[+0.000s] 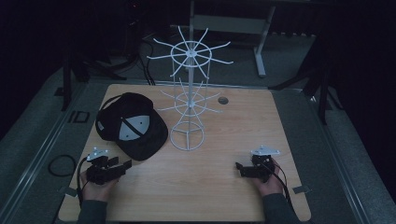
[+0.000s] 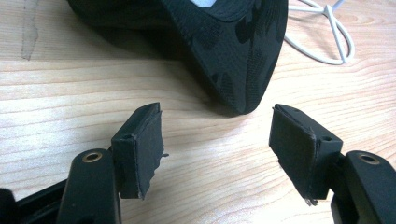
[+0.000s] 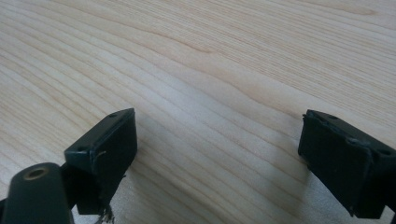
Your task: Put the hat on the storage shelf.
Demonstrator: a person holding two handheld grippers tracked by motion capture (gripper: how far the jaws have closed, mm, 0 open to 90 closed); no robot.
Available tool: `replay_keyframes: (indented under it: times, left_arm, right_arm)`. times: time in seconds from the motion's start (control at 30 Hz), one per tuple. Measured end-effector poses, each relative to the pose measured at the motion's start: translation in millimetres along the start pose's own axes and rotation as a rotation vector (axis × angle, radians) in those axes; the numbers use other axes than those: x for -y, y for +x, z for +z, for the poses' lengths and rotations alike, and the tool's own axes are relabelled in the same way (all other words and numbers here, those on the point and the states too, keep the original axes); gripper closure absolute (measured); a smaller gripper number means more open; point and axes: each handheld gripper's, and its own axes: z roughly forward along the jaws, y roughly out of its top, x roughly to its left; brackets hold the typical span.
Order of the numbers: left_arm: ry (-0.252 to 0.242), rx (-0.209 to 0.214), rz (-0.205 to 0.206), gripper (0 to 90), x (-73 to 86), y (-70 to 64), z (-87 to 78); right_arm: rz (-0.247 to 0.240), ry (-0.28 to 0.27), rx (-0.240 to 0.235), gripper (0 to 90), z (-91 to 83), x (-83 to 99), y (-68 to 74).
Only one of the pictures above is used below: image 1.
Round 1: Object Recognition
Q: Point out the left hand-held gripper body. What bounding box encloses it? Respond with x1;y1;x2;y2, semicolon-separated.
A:
85;147;126;186

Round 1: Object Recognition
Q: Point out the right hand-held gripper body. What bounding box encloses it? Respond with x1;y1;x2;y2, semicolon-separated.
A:
242;145;281;184

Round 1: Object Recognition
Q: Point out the person's left hand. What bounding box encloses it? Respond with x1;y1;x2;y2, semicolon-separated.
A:
79;169;121;203

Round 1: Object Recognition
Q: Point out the person's right hand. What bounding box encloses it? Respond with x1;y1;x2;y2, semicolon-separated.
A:
251;158;287;198

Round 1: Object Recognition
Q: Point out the grey tape strip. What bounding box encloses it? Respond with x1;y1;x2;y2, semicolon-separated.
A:
58;186;78;198
291;185;313;195

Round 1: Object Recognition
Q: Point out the black and grey cap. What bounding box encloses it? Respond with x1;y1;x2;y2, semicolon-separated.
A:
94;91;169;161

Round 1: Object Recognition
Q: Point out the black metal stand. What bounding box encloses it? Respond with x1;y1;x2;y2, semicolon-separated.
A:
60;50;127;112
268;32;345;126

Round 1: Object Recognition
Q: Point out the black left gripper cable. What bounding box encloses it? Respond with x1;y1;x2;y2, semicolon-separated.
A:
76;157;90;209

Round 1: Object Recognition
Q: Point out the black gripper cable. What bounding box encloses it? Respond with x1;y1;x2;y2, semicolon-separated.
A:
263;160;294;210
76;157;90;209

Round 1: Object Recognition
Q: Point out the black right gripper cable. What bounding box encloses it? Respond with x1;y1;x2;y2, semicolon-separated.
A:
263;160;294;210

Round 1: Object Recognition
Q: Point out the black cable loop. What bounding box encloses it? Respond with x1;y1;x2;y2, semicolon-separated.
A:
47;154;78;178

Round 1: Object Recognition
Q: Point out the white wire hat rack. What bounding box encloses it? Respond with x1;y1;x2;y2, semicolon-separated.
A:
146;25;234;152

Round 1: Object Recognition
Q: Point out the bundle of black floor cables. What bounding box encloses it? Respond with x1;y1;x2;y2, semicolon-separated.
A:
92;35;157;86

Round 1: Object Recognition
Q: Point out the grey metal desk frame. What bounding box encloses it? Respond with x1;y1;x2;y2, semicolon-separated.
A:
188;0;277;78

